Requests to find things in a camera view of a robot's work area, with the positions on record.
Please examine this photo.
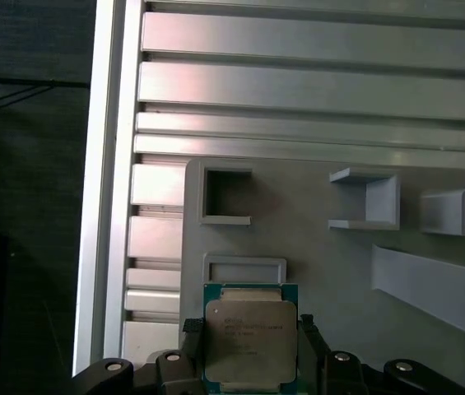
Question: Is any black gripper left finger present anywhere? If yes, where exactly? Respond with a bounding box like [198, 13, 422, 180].
[71, 315, 205, 395]

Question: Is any silver green CPU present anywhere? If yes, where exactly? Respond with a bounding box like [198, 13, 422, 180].
[202, 282, 300, 391]

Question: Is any grey parts rack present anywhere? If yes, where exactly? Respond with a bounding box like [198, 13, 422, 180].
[178, 158, 465, 395]

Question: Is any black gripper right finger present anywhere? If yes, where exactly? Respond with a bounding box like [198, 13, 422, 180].
[297, 314, 465, 395]

